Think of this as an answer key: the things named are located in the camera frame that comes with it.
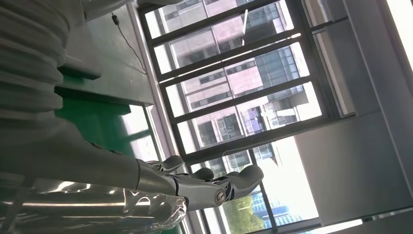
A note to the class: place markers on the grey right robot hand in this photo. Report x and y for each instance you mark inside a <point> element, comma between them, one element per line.
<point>80,181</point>

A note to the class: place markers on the green conveyor belt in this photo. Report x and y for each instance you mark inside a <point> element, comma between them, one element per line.
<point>96,126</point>

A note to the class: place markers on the dark green table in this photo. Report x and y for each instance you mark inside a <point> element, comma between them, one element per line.
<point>119,74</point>

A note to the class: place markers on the large dark-framed window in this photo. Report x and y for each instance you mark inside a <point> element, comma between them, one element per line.
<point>245,93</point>

